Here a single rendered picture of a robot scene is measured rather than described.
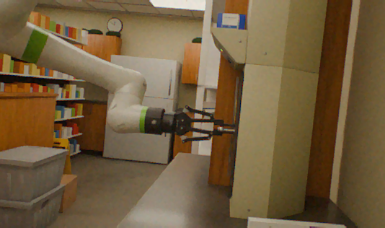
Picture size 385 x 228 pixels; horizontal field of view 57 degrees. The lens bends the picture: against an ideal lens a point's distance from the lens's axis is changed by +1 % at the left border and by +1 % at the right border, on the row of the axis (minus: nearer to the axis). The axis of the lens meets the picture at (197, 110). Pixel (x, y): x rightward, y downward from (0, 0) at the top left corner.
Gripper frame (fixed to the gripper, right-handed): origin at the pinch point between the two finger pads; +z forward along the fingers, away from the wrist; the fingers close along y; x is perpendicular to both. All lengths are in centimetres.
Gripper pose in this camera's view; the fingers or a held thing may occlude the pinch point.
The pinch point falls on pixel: (223, 128)
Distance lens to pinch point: 119.0
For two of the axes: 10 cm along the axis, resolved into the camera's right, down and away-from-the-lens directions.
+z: 9.9, 1.0, -0.8
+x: 0.8, -0.5, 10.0
